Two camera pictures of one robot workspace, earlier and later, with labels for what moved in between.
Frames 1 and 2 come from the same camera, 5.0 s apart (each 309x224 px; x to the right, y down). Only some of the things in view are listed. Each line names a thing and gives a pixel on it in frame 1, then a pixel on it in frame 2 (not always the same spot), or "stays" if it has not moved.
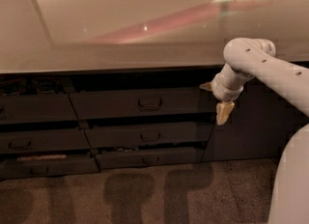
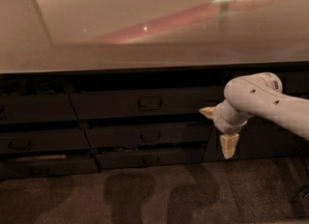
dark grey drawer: (36, 107) stays
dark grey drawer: (149, 135) stays
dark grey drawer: (145, 103) stays
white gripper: (224, 90) -> (221, 122)
